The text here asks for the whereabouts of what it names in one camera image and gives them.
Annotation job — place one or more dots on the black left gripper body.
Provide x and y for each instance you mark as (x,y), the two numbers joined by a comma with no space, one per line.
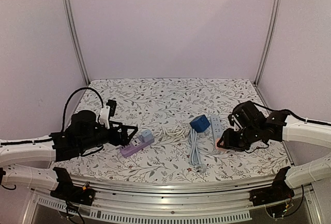
(88,143)

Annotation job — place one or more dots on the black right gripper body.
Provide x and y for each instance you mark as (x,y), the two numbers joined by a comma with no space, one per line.
(235,136)

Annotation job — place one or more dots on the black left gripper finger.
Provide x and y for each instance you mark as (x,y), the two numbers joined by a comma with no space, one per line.
(122,141)
(125,131)

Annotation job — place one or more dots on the pink small charger plug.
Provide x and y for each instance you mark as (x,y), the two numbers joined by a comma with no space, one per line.
(219,144)

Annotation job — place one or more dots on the light blue charger plug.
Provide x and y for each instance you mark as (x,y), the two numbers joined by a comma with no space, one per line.
(148,135)

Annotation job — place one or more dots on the dark blue cube socket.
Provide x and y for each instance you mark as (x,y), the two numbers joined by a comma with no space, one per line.
(200,123)

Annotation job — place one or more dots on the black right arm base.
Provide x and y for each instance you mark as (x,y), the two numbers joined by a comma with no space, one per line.
(277,191)

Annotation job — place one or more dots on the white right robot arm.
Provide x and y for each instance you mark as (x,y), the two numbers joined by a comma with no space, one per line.
(308,140)

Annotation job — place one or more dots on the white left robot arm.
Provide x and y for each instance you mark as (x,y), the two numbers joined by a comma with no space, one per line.
(38,149)

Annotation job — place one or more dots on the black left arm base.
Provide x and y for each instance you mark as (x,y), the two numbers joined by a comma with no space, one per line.
(67,191)

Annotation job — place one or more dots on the light blue power strip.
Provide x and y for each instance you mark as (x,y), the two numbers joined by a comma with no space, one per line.
(217,129)

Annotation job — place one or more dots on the purple power strip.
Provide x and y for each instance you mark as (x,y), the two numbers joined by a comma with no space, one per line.
(136,145)

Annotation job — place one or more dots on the floral patterned table mat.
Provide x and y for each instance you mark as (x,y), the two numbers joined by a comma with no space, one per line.
(158,104)

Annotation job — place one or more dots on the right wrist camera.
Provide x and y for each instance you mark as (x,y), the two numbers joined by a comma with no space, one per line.
(234,123)

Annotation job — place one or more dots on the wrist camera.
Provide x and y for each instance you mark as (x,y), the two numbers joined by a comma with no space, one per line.
(106,112)
(234,123)

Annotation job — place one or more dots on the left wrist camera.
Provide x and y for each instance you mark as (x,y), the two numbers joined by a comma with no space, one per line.
(106,112)

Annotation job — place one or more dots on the aluminium front table rail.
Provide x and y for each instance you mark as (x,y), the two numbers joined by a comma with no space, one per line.
(208,202)

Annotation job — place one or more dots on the right aluminium frame post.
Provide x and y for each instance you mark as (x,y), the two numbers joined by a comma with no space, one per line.
(268,42)

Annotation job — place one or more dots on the aluminium frame post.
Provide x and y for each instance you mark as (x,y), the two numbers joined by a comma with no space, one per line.
(75,41)
(268,42)

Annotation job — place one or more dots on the left aluminium frame post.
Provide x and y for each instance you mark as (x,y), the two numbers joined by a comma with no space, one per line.
(75,41)

